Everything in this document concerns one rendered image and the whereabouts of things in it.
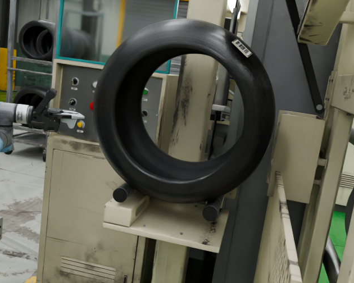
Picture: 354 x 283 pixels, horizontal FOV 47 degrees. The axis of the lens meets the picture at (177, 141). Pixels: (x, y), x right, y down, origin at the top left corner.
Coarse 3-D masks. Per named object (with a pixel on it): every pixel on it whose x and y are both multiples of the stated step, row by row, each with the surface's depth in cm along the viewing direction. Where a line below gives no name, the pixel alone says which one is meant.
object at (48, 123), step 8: (32, 112) 158; (48, 112) 157; (56, 112) 158; (32, 120) 159; (40, 120) 160; (48, 120) 158; (56, 120) 159; (32, 128) 160; (48, 128) 160; (56, 128) 160
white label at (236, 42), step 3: (237, 39) 112; (234, 42) 110; (237, 42) 111; (240, 42) 112; (237, 45) 110; (240, 45) 111; (243, 45) 112; (240, 48) 110; (243, 48) 111; (246, 48) 112; (243, 51) 110; (246, 51) 111; (249, 51) 112; (246, 54) 109; (249, 54) 111
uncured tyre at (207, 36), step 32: (160, 32) 114; (192, 32) 112; (224, 32) 113; (128, 64) 116; (160, 64) 142; (224, 64) 110; (256, 64) 112; (96, 96) 122; (128, 96) 145; (256, 96) 111; (96, 128) 124; (128, 128) 146; (256, 128) 112; (128, 160) 120; (160, 160) 146; (224, 160) 142; (256, 160) 116; (160, 192) 120; (192, 192) 118; (224, 192) 119
